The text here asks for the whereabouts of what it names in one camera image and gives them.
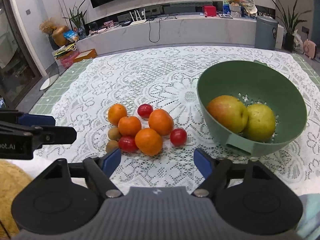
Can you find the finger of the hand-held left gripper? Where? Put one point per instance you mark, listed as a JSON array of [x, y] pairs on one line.
[[60, 135], [37, 120]]

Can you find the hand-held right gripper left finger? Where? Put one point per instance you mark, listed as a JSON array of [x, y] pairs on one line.
[[112, 160]]

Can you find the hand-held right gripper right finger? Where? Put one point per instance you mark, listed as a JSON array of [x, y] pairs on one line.
[[201, 161]]

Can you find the brown kiwi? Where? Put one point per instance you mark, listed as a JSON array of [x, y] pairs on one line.
[[111, 145], [113, 133]]

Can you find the red cherry tomato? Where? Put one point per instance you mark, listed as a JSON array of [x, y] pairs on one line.
[[145, 110], [178, 137], [127, 143]]

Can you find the orange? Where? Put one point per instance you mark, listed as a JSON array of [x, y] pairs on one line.
[[161, 122], [129, 126], [148, 141], [117, 113]]

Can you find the green colander bowl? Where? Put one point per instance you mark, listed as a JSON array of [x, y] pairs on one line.
[[250, 80]]

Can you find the white round floor scale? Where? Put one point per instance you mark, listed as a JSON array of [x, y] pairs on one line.
[[50, 81]]

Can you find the yellow fuzzy clothing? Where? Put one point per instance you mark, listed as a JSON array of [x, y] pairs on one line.
[[12, 192]]

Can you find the green checkered tablecloth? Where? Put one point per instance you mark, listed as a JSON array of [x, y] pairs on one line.
[[67, 80]]

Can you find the red yellow apple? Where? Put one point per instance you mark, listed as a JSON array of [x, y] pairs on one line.
[[226, 113]]

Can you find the pink plastic box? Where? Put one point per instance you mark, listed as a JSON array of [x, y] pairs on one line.
[[67, 60]]

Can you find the yellow green pear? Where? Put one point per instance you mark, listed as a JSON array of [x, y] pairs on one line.
[[260, 122]]

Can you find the orange box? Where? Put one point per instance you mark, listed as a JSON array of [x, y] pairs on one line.
[[85, 56]]

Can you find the dried flowers in gold vase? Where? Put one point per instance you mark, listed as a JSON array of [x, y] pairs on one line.
[[58, 35]]

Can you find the white lace tablecloth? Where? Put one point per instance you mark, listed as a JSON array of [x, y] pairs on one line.
[[150, 80]]

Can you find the blue snack bag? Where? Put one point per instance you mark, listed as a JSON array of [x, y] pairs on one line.
[[71, 36]]

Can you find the potted plant glass vase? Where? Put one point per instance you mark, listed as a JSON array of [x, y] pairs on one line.
[[78, 20]]

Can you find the light blue cloth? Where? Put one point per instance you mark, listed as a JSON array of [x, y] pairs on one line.
[[308, 217]]

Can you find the white stone media console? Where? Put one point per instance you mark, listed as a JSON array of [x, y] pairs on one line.
[[187, 32]]

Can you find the white router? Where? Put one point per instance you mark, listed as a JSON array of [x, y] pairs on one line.
[[136, 20]]

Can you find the grey blue trash can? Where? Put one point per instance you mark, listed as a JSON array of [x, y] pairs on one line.
[[265, 33]]

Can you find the red box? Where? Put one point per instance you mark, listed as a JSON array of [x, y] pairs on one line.
[[209, 11]]

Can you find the white plastic bag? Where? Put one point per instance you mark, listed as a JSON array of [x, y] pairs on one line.
[[298, 42]]

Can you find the teddy bear in cup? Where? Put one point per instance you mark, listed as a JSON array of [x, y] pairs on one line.
[[235, 11]]

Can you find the tall potted plant black pot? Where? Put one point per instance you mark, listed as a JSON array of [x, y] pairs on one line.
[[290, 25]]

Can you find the black wall socket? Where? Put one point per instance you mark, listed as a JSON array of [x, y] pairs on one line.
[[305, 29]]

